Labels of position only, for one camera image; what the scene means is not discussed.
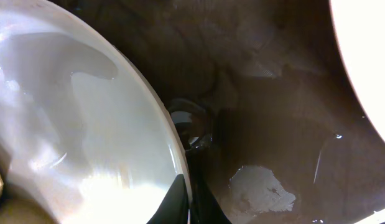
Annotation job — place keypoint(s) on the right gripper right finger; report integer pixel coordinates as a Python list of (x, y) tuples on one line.
[(207, 205)]

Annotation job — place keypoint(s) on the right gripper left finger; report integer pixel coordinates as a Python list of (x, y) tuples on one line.
[(175, 205)]

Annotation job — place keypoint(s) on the white plate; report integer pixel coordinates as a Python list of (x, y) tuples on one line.
[(375, 218), (82, 133), (359, 27)]

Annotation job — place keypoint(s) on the green yellow sponge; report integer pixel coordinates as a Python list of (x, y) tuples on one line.
[(15, 210)]

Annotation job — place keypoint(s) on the brown serving tray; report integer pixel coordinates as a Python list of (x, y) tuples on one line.
[(286, 140)]

